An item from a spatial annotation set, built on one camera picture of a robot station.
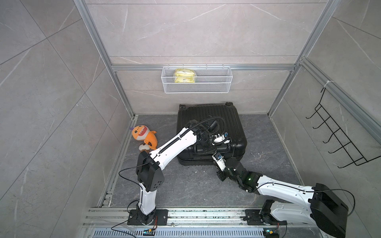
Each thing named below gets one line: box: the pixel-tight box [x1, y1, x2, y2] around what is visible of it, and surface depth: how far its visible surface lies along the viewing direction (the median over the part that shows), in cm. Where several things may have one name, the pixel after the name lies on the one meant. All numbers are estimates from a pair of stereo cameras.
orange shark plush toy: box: [129, 124, 158, 153], surface depth 101 cm
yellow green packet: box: [174, 68, 195, 83], surface depth 90 cm
